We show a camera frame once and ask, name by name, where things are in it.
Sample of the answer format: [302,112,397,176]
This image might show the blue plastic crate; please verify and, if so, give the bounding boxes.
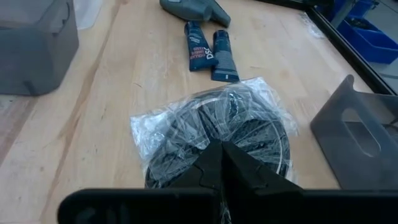
[336,15,398,65]
[317,0,381,20]

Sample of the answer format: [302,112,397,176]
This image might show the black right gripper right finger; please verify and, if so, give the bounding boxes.
[222,141,303,192]

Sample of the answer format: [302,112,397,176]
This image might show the smoky translucent plastic bin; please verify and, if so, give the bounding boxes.
[0,0,80,97]

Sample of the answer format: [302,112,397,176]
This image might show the black metal table frame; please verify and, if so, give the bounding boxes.
[254,0,398,96]

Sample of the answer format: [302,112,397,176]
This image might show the grey key fob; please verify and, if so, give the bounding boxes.
[159,0,214,22]
[209,1,232,29]

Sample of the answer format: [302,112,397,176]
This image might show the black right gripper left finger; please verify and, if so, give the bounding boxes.
[167,139,223,191]

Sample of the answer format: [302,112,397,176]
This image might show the clear tape patch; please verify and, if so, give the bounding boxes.
[299,12,326,40]

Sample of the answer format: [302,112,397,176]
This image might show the gray plastic storage bin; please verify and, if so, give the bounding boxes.
[310,74,398,191]

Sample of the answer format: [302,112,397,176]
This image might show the bagged black mesh pouf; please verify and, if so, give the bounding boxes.
[129,77,300,190]

